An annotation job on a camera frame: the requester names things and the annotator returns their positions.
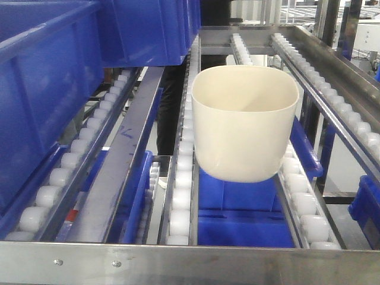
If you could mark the white plastic bin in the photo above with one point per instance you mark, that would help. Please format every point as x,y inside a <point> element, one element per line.
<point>242,119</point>

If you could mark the blue bin below rollers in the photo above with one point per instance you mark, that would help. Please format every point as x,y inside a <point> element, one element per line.
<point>240,214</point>

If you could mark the blue bin left far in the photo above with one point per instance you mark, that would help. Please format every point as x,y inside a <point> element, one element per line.
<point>147,33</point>

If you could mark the large blue bin left near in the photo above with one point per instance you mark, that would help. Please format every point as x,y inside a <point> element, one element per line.
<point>50,65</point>

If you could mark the blue bin far right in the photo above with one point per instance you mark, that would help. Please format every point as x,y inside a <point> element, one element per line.
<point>365,210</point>

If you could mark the right steel flow rack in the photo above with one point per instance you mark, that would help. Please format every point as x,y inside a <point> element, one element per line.
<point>100,247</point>

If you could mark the middle white roller track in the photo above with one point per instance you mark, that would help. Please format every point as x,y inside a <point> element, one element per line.
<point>182,228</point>

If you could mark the white roller track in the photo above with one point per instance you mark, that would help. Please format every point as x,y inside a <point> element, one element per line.
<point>39,210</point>
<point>182,228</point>

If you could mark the person in black clothes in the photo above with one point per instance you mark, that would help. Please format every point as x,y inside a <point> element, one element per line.
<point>212,13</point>

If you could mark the right middle roller track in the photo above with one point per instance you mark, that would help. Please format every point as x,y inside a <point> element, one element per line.
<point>307,223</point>

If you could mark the left white roller track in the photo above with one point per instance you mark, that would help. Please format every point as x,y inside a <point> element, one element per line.
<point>39,210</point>

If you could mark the far right roller track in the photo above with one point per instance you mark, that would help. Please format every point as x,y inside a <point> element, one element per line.
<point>352,119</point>

